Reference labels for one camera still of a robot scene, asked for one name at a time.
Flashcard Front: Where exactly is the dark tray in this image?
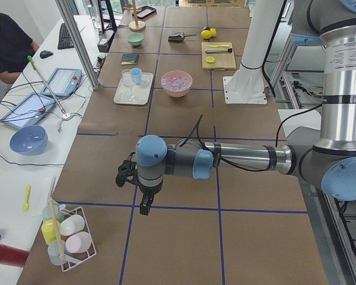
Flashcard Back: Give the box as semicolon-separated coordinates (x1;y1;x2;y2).
136;5;157;20

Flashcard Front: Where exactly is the yellow cup in rack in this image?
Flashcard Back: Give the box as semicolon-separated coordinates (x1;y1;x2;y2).
41;218;56;245

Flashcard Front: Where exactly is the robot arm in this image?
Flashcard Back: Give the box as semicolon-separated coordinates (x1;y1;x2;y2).
291;0;356;46
135;25;356;215

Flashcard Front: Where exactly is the green bowl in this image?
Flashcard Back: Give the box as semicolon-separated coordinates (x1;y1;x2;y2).
126;32;144;47

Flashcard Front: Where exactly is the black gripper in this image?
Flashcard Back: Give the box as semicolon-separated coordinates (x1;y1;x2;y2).
139;182;163;215

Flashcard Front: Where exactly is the aluminium frame post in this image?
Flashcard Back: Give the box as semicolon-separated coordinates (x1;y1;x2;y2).
55;0;100;90

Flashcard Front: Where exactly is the light blue plastic cup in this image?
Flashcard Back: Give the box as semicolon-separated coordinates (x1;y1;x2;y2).
130;68;142;84

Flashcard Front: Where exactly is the person in black shirt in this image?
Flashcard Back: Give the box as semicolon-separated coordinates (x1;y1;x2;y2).
0;12;39;85

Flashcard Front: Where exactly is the red bottle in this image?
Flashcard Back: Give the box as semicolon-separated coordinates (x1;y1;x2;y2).
0;244;29;267

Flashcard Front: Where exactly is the clear wine glass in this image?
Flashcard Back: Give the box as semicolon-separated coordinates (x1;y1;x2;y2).
122;69;136;102

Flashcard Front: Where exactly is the wooden mug tree stand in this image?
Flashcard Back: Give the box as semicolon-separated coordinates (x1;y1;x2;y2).
123;0;146;32

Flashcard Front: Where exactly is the steel muddler rod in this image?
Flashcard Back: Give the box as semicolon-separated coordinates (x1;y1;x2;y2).
204;48;233;54

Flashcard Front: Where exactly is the cream bear tray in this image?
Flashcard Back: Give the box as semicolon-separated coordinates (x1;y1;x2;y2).
113;72;154;106

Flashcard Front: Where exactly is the pink bowl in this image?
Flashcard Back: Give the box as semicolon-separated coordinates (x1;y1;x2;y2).
161;71;193;97

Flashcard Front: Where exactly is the blue bowl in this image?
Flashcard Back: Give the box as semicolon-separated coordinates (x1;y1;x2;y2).
9;125;48;156

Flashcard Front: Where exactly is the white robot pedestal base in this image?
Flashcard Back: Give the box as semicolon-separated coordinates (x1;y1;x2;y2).
223;0;286;105

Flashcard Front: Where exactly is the wooden cutting board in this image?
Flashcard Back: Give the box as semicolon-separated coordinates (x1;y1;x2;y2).
201;42;236;70

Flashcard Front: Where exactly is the black keyboard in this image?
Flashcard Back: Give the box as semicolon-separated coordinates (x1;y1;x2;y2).
57;23;74;50

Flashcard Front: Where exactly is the white cup in rack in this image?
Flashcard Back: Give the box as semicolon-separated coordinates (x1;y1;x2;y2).
59;214;85;236

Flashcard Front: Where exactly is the yellow lemon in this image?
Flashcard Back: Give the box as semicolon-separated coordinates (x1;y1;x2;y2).
201;30;212;40
210;28;217;37

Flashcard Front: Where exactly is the lemon slice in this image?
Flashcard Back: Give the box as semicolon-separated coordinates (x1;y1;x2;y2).
205;56;216;64

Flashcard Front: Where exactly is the clear ice cubes pile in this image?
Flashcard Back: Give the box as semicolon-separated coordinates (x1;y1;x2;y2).
161;76;191;91

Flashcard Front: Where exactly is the yellow plastic knife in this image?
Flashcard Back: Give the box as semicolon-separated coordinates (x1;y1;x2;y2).
207;45;230;48

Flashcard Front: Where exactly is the grey folded cloth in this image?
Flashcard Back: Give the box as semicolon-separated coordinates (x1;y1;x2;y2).
120;53;139;65

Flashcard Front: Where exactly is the far teach pendant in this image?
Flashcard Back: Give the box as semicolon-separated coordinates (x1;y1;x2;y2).
47;68;82;98

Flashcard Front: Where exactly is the near teach pendant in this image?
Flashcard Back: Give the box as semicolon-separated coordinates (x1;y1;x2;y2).
1;93;56;130

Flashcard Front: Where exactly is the pink cup in rack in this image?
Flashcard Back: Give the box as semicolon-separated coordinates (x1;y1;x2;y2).
65;232;92;254

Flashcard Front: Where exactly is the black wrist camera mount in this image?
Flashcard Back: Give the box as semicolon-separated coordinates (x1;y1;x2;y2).
115;152;139;187

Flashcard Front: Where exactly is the white wire cup rack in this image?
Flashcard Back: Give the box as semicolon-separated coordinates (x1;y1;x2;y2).
41;201;97;272

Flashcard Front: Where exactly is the yellow plastic spoon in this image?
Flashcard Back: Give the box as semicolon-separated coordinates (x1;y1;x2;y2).
23;185;31;212

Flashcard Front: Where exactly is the black computer mouse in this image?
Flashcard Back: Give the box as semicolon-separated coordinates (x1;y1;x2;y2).
39;50;53;59

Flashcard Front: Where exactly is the metal ice scoop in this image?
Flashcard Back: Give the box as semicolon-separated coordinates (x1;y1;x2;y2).
168;32;197;43

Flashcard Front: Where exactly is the teach pendant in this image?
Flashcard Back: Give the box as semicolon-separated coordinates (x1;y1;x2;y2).
47;68;82;98
1;93;56;130

